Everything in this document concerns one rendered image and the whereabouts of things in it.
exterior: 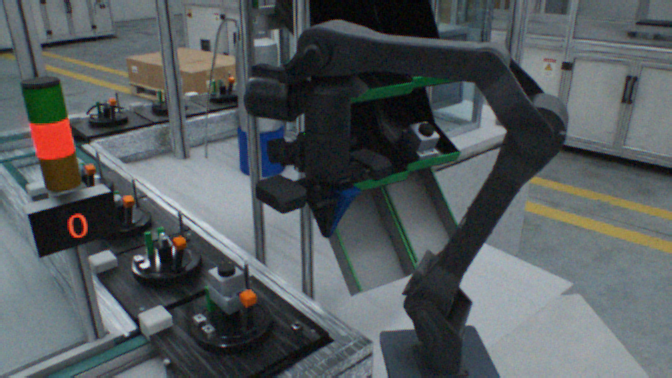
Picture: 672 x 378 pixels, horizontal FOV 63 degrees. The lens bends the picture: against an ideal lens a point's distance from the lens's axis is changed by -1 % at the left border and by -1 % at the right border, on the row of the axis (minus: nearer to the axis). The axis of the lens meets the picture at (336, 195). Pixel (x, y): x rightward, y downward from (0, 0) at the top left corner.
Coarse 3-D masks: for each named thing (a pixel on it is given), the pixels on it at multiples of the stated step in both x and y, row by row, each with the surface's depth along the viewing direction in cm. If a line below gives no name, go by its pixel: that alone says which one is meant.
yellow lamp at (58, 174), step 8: (40, 160) 77; (48, 160) 76; (56, 160) 77; (64, 160) 77; (72, 160) 78; (40, 168) 78; (48, 168) 77; (56, 168) 77; (64, 168) 78; (72, 168) 79; (48, 176) 77; (56, 176) 77; (64, 176) 78; (72, 176) 79; (48, 184) 78; (56, 184) 78; (64, 184) 78; (72, 184) 79
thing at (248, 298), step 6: (240, 294) 88; (246, 294) 87; (252, 294) 87; (240, 300) 88; (246, 300) 87; (252, 300) 87; (246, 306) 87; (252, 306) 89; (246, 312) 88; (252, 312) 89; (246, 318) 89; (252, 318) 90; (246, 324) 90; (252, 324) 91; (246, 330) 91
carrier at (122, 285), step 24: (168, 240) 111; (192, 240) 124; (96, 264) 111; (120, 264) 115; (144, 264) 108; (168, 264) 111; (192, 264) 111; (216, 264) 115; (120, 288) 107; (144, 288) 107; (168, 288) 107; (192, 288) 107
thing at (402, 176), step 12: (360, 108) 108; (372, 108) 104; (360, 120) 108; (372, 120) 105; (360, 132) 106; (372, 132) 106; (360, 144) 104; (372, 144) 105; (384, 144) 103; (396, 156) 101; (396, 168) 101; (360, 180) 97; (372, 180) 95; (384, 180) 97; (396, 180) 99
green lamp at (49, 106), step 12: (60, 84) 75; (24, 96) 73; (36, 96) 72; (48, 96) 73; (60, 96) 75; (36, 108) 73; (48, 108) 74; (60, 108) 75; (36, 120) 74; (48, 120) 74; (60, 120) 75
